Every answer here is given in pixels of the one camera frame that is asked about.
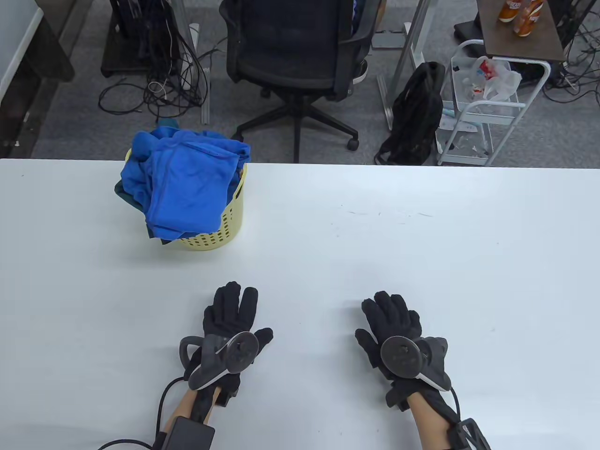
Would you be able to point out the person's left hand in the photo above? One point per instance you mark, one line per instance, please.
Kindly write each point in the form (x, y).
(229, 309)

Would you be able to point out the person's right hand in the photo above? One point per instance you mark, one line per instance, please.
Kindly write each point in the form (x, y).
(393, 314)

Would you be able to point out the yellow laundry basket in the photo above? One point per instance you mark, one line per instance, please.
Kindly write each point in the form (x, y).
(225, 225)

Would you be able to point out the blue terry towel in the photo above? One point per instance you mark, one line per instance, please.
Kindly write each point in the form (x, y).
(133, 183)
(187, 187)

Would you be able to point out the dark teal clothes garment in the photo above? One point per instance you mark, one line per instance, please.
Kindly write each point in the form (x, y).
(123, 194)

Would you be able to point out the blue clothes shirt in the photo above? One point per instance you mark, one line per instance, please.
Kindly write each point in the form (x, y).
(143, 143)

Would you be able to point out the person's right forearm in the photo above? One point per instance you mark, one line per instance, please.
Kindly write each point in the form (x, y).
(433, 426)

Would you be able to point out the black forearm box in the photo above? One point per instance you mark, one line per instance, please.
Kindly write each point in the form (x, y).
(187, 436)

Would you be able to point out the grey handheld controller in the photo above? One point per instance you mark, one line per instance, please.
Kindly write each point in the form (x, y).
(403, 356)
(241, 351)

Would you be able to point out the black backpack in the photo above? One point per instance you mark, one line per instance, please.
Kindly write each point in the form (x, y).
(415, 112)

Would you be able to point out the white metal desk leg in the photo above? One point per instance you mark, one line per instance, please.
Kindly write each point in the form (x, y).
(205, 93)

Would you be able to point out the white utility cart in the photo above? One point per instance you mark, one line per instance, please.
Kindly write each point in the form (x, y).
(497, 117)

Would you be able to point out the white plastic bag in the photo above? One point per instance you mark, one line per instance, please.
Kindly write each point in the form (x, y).
(501, 82)

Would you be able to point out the silver metal desk leg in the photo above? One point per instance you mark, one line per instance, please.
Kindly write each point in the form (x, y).
(412, 47)

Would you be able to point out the black office chair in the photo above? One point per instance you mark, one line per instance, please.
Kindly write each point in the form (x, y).
(281, 42)

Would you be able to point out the grey metal foot plate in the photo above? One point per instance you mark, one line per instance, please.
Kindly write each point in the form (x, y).
(389, 40)

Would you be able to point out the black flat stand base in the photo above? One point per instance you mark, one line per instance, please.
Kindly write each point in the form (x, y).
(468, 30)

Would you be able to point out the brown side table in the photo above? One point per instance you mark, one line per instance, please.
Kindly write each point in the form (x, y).
(497, 37)

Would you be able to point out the black computer tower stand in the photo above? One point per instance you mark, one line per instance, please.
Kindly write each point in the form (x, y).
(136, 28)

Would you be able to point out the orange drink bottle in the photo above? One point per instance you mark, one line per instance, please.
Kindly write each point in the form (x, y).
(525, 21)
(508, 11)

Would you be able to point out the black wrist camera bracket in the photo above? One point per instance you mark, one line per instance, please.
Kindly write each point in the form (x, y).
(398, 398)
(227, 393)

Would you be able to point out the white desk with dark frame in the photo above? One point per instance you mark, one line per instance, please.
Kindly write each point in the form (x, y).
(14, 42)

